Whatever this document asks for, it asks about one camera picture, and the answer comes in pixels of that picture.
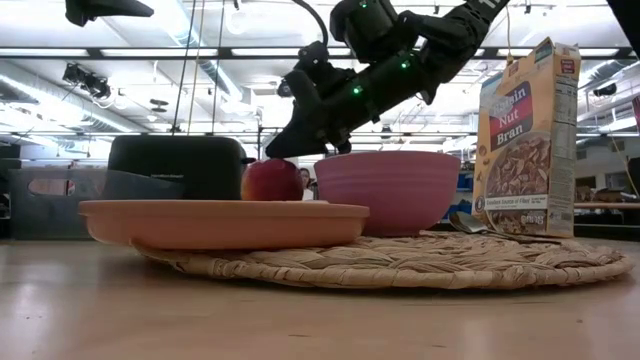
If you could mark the grey translucent plastic container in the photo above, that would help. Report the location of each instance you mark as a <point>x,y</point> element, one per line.
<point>50,215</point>

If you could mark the black two-slot toaster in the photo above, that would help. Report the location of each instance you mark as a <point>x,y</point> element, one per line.
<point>185,165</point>

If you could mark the person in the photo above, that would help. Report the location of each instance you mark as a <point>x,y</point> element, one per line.
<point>306,182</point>

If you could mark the pink ribbed bowl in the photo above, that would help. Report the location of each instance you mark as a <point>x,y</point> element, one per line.
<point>395,195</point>

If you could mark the black spotlight cluster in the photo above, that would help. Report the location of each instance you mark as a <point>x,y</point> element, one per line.
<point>87,82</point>

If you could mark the yellow raisin bran cereal box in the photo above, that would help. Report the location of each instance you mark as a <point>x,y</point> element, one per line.
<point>525,125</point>

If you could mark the round woven straw placemat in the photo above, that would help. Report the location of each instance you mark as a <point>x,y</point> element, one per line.
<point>425,260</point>

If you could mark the black overhead rig bar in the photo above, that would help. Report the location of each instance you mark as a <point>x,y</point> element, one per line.
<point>150,52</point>

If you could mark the wooden workbench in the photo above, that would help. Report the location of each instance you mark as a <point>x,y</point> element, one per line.
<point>607,205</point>

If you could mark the red yellow apple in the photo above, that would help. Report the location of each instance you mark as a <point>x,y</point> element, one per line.
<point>272,180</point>

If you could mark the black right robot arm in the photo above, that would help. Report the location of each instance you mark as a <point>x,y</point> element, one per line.
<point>450,35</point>

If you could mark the black aluminium table frame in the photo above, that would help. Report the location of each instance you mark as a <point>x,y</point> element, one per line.
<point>610,232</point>

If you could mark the terracotta round plate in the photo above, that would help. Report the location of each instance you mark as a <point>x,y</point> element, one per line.
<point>225,225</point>

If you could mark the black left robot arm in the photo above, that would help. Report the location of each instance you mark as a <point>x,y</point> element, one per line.
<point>100,7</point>

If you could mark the metal spoon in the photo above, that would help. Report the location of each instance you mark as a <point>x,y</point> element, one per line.
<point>465,222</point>

